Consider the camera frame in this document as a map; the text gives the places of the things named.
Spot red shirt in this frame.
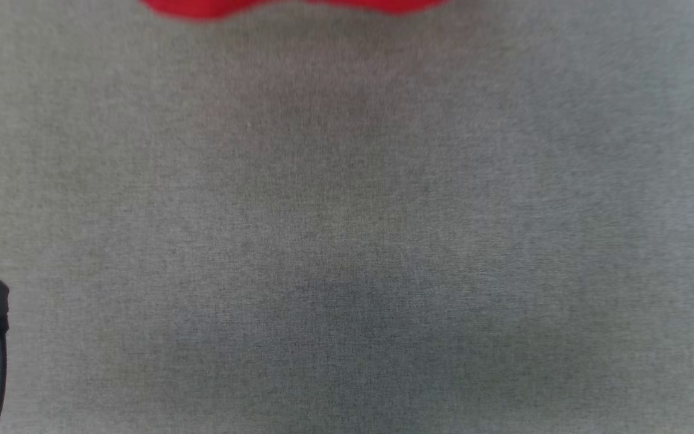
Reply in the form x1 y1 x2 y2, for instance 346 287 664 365
139 0 450 22

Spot grey fabric sofa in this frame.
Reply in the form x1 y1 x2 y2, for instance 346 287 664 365
0 0 694 434

